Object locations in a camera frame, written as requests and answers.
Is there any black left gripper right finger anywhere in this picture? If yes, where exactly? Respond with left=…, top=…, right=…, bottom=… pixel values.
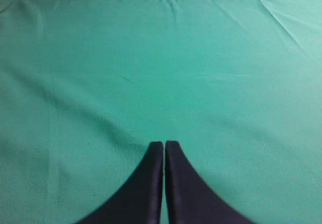
left=165, top=141, right=253, bottom=224

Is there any green table cloth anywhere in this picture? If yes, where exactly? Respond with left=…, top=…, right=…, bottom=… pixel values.
left=1, top=0, right=321, bottom=223

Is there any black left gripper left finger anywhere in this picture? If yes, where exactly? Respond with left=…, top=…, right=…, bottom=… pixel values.
left=78, top=141, right=164, bottom=224

